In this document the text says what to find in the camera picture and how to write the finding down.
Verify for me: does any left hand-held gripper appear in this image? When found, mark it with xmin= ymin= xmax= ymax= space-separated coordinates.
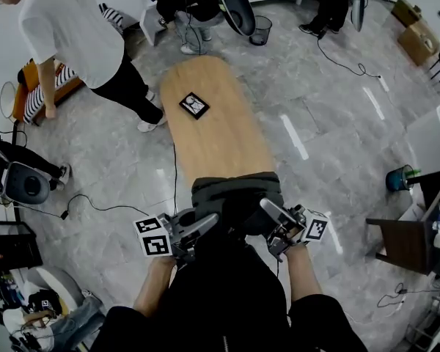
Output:
xmin=133 ymin=208 xmax=220 ymax=265

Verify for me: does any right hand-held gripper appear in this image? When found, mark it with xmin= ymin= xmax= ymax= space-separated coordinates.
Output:
xmin=260 ymin=197 xmax=330 ymax=263

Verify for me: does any black backpack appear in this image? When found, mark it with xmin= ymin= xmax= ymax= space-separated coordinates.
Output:
xmin=190 ymin=172 xmax=283 ymax=238

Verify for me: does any person's left forearm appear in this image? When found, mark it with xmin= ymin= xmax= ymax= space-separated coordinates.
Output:
xmin=133 ymin=257 xmax=177 ymax=317

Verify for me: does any person's right forearm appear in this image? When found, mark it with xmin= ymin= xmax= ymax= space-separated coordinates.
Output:
xmin=284 ymin=245 xmax=323 ymax=304

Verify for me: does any person's black clothing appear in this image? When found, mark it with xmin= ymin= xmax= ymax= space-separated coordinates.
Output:
xmin=98 ymin=229 xmax=370 ymax=352

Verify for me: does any dark wooden cabinet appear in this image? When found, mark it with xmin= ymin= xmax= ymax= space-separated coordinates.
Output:
xmin=364 ymin=166 xmax=440 ymax=276

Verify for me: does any blue waste bin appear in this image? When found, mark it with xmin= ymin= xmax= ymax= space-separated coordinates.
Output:
xmin=384 ymin=164 xmax=414 ymax=193

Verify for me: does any oval wooden table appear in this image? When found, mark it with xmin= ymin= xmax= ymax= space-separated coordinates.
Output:
xmin=159 ymin=55 xmax=276 ymax=186

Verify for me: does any black oval shell case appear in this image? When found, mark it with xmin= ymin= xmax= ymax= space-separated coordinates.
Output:
xmin=5 ymin=161 xmax=51 ymax=205
xmin=219 ymin=0 xmax=257 ymax=38

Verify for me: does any black glass cabinet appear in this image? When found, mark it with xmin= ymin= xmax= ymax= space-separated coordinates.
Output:
xmin=0 ymin=221 xmax=44 ymax=273

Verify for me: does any white block table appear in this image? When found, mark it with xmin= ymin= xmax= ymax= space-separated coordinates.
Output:
xmin=405 ymin=92 xmax=440 ymax=177

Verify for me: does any long striped cushion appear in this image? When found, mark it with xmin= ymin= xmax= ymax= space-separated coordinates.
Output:
xmin=23 ymin=65 xmax=76 ymax=124

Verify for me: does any orange sofa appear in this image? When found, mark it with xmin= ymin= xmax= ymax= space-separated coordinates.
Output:
xmin=12 ymin=59 xmax=85 ymax=126

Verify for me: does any white round hoop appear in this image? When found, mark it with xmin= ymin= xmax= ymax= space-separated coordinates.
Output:
xmin=0 ymin=81 xmax=18 ymax=121

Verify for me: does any cardboard box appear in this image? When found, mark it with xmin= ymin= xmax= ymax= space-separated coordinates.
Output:
xmin=397 ymin=19 xmax=440 ymax=67
xmin=390 ymin=0 xmax=423 ymax=28

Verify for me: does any grey oval shell case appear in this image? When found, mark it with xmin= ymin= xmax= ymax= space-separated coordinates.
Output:
xmin=349 ymin=0 xmax=381 ymax=33

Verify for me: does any small striped pillow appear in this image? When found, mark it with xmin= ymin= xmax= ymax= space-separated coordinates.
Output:
xmin=100 ymin=3 xmax=125 ymax=35

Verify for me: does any black cable with adapter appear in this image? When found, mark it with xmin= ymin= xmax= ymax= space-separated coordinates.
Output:
xmin=0 ymin=192 xmax=150 ymax=221

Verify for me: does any tangled black cable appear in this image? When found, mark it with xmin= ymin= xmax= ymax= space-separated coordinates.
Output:
xmin=376 ymin=282 xmax=430 ymax=308

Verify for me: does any black picture frame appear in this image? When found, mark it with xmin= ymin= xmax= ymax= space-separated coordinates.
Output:
xmin=178 ymin=92 xmax=210 ymax=120

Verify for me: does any long black floor cable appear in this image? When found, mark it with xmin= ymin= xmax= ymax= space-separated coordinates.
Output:
xmin=316 ymin=30 xmax=382 ymax=78

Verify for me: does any black wire waste bin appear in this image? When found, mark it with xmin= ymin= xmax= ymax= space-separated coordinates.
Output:
xmin=249 ymin=15 xmax=274 ymax=46

